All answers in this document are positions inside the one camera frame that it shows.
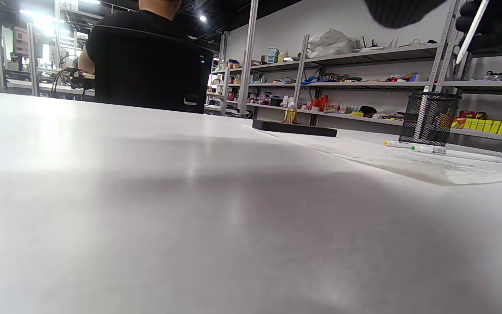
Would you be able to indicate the thin aluminium post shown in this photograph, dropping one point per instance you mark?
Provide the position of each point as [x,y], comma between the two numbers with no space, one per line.
[33,59]

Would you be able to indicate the lined white paper sheet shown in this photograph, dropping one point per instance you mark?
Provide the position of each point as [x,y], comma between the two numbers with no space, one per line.
[408,165]

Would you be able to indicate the row of yellow boxes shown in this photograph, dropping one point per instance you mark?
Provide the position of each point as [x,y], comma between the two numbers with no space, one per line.
[486,126]

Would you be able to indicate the red box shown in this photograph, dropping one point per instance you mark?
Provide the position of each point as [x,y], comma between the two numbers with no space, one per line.
[468,114]

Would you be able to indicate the yellow drink bottle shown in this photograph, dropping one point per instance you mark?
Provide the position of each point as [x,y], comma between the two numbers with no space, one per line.
[290,115]

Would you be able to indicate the green-capped white mechanical pencil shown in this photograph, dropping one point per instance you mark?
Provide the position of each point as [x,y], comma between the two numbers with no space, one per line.
[473,156]

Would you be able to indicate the yellow-capped white mechanical pencil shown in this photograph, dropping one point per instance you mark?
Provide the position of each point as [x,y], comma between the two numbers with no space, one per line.
[392,143]

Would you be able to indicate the small blue basket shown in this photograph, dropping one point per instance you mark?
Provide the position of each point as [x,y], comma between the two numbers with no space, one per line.
[273,56]

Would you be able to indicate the black rectangular block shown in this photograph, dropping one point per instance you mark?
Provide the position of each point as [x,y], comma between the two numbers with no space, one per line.
[294,128]

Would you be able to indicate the black mesh pen holder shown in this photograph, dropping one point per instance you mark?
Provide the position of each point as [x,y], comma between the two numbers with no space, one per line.
[429,122]

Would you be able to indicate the round ceiling spotlight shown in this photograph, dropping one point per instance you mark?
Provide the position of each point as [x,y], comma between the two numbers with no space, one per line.
[202,18]

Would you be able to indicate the metal storage shelving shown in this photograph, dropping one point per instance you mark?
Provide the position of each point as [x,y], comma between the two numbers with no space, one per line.
[386,53]

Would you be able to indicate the person's right hand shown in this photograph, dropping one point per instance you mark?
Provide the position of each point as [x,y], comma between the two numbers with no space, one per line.
[499,26]

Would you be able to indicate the white office desk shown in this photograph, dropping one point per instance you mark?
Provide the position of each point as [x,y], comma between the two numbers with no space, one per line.
[37,86]

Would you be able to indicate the black mesh office chair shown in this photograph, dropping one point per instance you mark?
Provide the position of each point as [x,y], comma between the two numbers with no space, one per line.
[155,78]

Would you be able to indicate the person's left hand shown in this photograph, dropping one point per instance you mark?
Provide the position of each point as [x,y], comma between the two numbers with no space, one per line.
[403,11]

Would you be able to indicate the white plastic bag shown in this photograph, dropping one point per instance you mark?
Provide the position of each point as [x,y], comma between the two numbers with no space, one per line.
[331,43]

